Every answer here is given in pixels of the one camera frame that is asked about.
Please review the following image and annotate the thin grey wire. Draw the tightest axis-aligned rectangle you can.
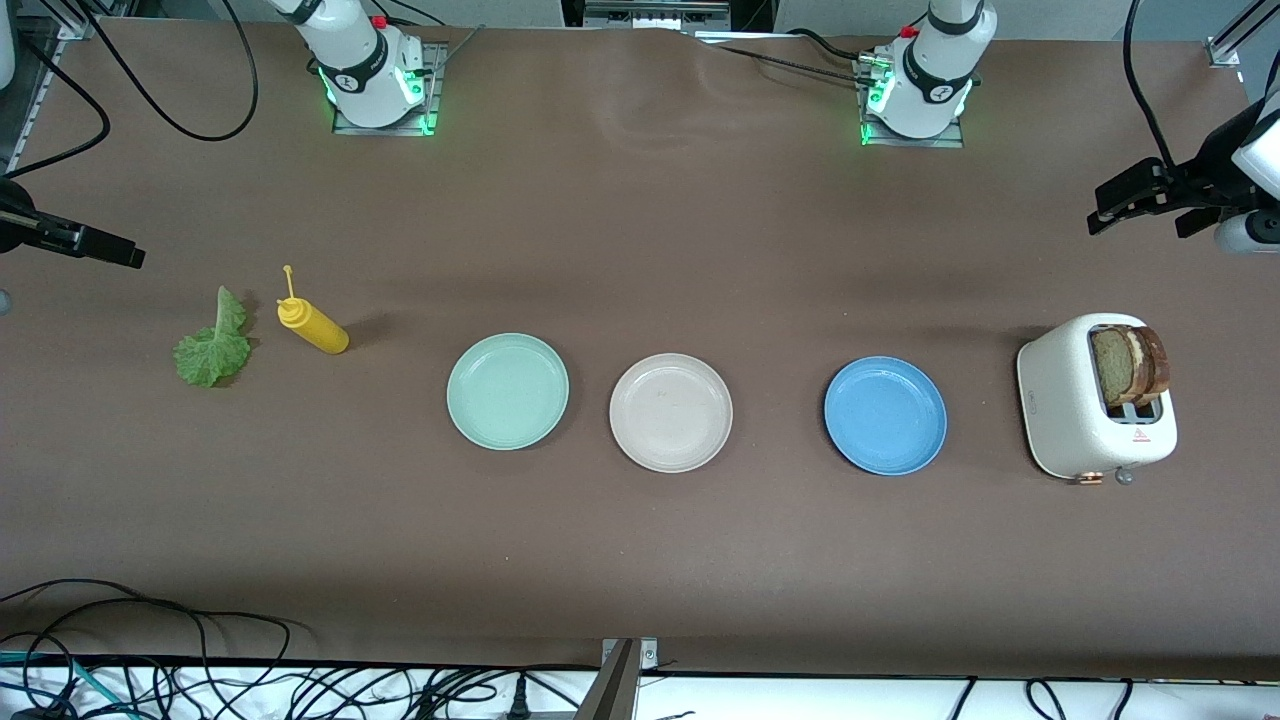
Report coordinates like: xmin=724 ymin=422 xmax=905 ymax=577
xmin=425 ymin=25 xmax=488 ymax=81

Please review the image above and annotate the long black looping cable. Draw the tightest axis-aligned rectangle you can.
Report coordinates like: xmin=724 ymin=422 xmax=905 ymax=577
xmin=0 ymin=578 xmax=293 ymax=720

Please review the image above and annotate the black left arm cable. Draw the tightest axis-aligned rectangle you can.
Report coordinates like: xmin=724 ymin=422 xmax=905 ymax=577
xmin=1124 ymin=0 xmax=1177 ymax=166

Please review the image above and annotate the thick black base cable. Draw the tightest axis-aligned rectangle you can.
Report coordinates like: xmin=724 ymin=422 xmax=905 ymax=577
xmin=785 ymin=28 xmax=883 ymax=63

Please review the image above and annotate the grey metal bracket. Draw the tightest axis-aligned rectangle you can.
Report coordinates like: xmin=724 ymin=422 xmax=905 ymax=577
xmin=575 ymin=637 xmax=659 ymax=720

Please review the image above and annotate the black and metal device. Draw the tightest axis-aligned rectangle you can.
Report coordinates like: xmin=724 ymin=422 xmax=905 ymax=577
xmin=560 ymin=0 xmax=776 ymax=33

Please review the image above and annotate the aluminium frame rail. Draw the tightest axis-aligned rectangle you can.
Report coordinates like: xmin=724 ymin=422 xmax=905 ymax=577
xmin=0 ymin=0 xmax=136 ymax=176
xmin=1205 ymin=0 xmax=1280 ymax=69

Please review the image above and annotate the white toaster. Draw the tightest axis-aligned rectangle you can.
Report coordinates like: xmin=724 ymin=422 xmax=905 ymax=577
xmin=1016 ymin=313 xmax=1179 ymax=486

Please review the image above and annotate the teal cable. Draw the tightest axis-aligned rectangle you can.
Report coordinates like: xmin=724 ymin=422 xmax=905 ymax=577
xmin=0 ymin=650 xmax=116 ymax=720

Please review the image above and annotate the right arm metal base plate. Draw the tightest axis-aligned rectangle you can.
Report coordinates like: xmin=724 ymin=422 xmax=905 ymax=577
xmin=332 ymin=42 xmax=448 ymax=137

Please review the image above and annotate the mint green plate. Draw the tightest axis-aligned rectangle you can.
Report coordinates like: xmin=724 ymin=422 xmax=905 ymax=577
xmin=446 ymin=332 xmax=571 ymax=452

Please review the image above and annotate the thin black base cable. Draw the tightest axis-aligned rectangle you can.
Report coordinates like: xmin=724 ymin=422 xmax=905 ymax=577
xmin=712 ymin=44 xmax=873 ymax=89

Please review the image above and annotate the green lettuce leaf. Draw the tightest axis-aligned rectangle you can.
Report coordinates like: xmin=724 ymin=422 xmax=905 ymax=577
xmin=173 ymin=286 xmax=253 ymax=389

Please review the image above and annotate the brown bread slice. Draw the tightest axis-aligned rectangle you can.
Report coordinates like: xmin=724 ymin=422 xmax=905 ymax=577
xmin=1128 ymin=324 xmax=1172 ymax=399
xmin=1090 ymin=327 xmax=1138 ymax=407

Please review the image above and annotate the blue plate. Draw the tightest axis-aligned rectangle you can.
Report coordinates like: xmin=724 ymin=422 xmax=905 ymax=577
xmin=823 ymin=356 xmax=948 ymax=477

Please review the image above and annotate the beige plate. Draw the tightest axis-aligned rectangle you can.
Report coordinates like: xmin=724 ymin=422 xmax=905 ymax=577
xmin=609 ymin=352 xmax=734 ymax=474

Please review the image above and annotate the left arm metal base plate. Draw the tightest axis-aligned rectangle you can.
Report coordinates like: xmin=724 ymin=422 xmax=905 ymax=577
xmin=858 ymin=55 xmax=966 ymax=150

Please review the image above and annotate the yellow squeeze bottle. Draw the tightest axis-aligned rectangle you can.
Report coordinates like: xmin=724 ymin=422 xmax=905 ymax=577
xmin=277 ymin=265 xmax=351 ymax=355

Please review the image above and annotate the tangled black cable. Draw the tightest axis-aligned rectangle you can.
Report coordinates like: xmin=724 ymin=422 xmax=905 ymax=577
xmin=290 ymin=665 xmax=601 ymax=720

